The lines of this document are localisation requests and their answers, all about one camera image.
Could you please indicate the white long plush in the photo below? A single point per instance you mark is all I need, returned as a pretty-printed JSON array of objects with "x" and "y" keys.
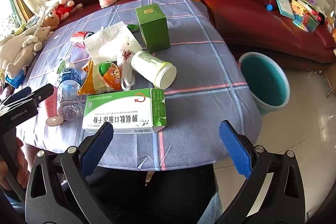
[{"x": 9, "y": 48}]

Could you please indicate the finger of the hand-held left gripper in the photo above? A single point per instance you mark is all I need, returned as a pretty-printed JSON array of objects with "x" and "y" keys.
[
  {"x": 43, "y": 94},
  {"x": 22, "y": 94}
]

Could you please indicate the red drink can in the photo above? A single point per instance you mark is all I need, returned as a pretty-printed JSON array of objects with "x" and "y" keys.
[{"x": 78, "y": 39}]

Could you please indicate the person's left hand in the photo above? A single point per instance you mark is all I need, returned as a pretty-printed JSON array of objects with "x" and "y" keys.
[{"x": 23, "y": 166}]

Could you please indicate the orange snack wrapper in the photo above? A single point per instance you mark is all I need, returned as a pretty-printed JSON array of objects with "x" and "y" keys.
[{"x": 90, "y": 82}]

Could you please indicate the pile of colourful books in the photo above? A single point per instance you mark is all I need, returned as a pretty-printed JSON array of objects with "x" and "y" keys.
[{"x": 304, "y": 16}]

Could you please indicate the green yellow toy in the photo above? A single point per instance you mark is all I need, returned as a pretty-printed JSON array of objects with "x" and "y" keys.
[{"x": 25, "y": 26}]

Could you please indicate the white green medicine box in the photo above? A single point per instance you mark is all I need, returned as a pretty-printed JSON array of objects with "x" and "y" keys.
[{"x": 118, "y": 111}]

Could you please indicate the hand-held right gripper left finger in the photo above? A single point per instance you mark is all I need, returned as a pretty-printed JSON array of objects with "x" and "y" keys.
[{"x": 98, "y": 145}]

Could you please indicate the beige bunny plush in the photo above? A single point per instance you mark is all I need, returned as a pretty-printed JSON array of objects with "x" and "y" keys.
[{"x": 29, "y": 50}]

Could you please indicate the blue toy ball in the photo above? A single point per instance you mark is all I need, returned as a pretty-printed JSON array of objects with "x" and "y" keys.
[{"x": 269, "y": 7}]

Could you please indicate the plaid grey-blue tablecloth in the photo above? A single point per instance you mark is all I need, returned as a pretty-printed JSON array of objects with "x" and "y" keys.
[{"x": 197, "y": 69}]

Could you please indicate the teal bucket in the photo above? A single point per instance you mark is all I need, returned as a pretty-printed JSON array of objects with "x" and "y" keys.
[{"x": 262, "y": 82}]

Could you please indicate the teal picture book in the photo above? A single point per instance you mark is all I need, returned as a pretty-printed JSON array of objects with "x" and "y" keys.
[{"x": 283, "y": 5}]

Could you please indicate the round white lid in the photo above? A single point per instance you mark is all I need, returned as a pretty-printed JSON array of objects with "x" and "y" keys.
[{"x": 53, "y": 121}]

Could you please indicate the white paper napkin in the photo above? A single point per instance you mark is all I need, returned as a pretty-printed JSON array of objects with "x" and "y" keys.
[{"x": 105, "y": 40}]

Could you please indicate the light blue cloth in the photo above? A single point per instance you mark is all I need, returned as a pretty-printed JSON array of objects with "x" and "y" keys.
[{"x": 216, "y": 208}]

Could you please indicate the orange green snack cup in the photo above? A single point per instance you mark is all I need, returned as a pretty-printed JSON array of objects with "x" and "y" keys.
[{"x": 110, "y": 74}]

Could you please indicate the clear plastic bag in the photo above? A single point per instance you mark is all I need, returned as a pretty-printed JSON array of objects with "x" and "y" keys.
[{"x": 126, "y": 74}]

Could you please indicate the green cardboard box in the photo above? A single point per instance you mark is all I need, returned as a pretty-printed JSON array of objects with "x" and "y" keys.
[{"x": 155, "y": 29}]

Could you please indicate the red leather sofa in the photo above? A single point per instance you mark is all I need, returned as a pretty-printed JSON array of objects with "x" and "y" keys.
[{"x": 249, "y": 19}]

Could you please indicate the clear plastic water bottle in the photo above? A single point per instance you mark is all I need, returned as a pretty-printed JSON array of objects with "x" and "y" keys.
[{"x": 68, "y": 92}]

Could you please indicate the red-dressed plush toy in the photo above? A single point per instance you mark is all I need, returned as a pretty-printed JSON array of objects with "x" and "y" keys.
[{"x": 63, "y": 10}]

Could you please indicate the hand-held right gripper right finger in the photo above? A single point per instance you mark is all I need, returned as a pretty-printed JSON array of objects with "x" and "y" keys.
[{"x": 235, "y": 145}]

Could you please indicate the small green packet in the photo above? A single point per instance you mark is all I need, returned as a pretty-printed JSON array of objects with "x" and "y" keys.
[{"x": 132, "y": 27}]

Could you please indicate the brown teddy bear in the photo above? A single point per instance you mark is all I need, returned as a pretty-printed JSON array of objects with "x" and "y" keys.
[{"x": 51, "y": 20}]

